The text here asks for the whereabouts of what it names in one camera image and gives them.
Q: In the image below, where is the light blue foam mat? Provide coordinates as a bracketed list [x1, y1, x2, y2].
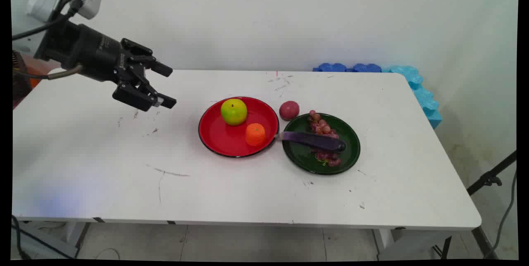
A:
[381, 65, 443, 130]

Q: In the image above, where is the black tripod stand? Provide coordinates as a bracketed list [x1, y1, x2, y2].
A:
[466, 150, 517, 259]

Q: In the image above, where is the dark blue foam mat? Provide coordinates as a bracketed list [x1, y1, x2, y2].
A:
[312, 62, 383, 73]

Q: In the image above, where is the white folding table leg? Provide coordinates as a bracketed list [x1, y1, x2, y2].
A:
[64, 221, 91, 255]

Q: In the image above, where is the red grape bunch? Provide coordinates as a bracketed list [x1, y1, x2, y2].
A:
[308, 110, 343, 167]

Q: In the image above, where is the grey tipped gripper cable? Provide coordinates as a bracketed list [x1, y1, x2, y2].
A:
[12, 64, 84, 81]

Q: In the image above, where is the dark red round fruit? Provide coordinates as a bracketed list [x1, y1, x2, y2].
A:
[279, 100, 300, 121]

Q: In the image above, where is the orange red background object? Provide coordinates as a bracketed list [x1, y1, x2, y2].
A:
[12, 50, 61, 109]

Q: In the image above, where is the orange tangerine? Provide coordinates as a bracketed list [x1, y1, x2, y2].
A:
[245, 123, 266, 147]

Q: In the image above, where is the green apple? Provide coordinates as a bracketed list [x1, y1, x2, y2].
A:
[220, 98, 248, 126]

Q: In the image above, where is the black camera cable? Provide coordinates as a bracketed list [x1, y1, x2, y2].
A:
[12, 0, 83, 41]

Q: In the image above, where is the grey hanging cable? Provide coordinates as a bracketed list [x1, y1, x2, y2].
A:
[484, 170, 518, 259]

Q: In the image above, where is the white table leg frame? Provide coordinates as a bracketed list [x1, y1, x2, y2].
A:
[371, 228, 453, 261]

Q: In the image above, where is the red round plate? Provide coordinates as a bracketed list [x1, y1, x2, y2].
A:
[198, 96, 280, 159]

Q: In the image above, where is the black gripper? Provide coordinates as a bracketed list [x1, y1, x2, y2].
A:
[34, 20, 177, 112]

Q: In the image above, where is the purple eggplant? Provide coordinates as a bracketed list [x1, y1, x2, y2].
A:
[274, 131, 347, 153]

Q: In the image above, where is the dark green round plate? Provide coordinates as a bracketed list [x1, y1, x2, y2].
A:
[282, 113, 361, 175]

